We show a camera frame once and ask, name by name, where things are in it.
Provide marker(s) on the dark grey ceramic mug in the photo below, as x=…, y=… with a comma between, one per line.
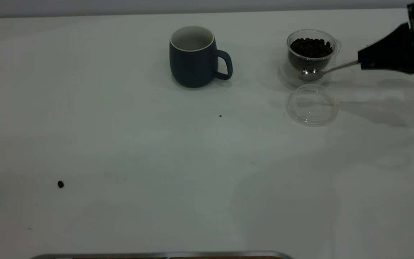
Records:
x=192, y=68

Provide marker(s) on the heap of roasted coffee beans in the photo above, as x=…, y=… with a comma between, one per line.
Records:
x=311, y=48

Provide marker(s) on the clear double-walled glass cup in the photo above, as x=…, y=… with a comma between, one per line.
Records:
x=293, y=77

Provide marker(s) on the clear glass saucer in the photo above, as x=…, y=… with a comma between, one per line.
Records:
x=312, y=108

